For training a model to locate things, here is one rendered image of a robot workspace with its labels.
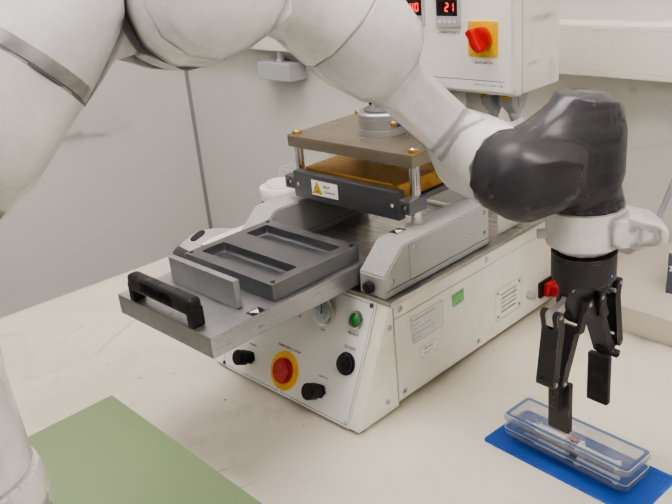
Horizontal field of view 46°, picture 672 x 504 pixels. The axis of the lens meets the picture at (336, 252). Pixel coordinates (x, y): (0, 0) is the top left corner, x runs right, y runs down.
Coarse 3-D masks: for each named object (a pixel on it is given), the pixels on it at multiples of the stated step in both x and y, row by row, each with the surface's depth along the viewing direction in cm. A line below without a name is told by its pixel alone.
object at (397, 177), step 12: (336, 156) 134; (312, 168) 129; (324, 168) 128; (336, 168) 128; (348, 168) 127; (360, 168) 127; (372, 168) 126; (384, 168) 125; (396, 168) 125; (408, 168) 124; (420, 168) 124; (432, 168) 123; (360, 180) 122; (372, 180) 120; (384, 180) 120; (396, 180) 119; (408, 180) 119; (420, 180) 120; (432, 180) 122; (408, 192) 119; (432, 192) 123
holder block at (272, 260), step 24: (216, 240) 120; (240, 240) 119; (264, 240) 118; (288, 240) 122; (312, 240) 118; (336, 240) 116; (216, 264) 111; (240, 264) 115; (264, 264) 113; (288, 264) 109; (312, 264) 108; (336, 264) 111; (240, 288) 109; (264, 288) 105; (288, 288) 105
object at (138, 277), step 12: (132, 276) 106; (144, 276) 106; (132, 288) 107; (144, 288) 105; (156, 288) 102; (168, 288) 101; (156, 300) 103; (168, 300) 101; (180, 300) 99; (192, 300) 98; (192, 312) 98; (192, 324) 98
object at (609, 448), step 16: (528, 400) 109; (512, 416) 106; (528, 416) 105; (544, 416) 105; (544, 432) 102; (560, 432) 102; (576, 432) 101; (592, 432) 101; (592, 448) 98; (608, 448) 98; (624, 448) 98; (640, 448) 97; (624, 464) 95
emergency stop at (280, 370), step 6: (276, 360) 123; (282, 360) 122; (288, 360) 122; (276, 366) 123; (282, 366) 122; (288, 366) 121; (276, 372) 123; (282, 372) 122; (288, 372) 121; (276, 378) 122; (282, 378) 122; (288, 378) 121
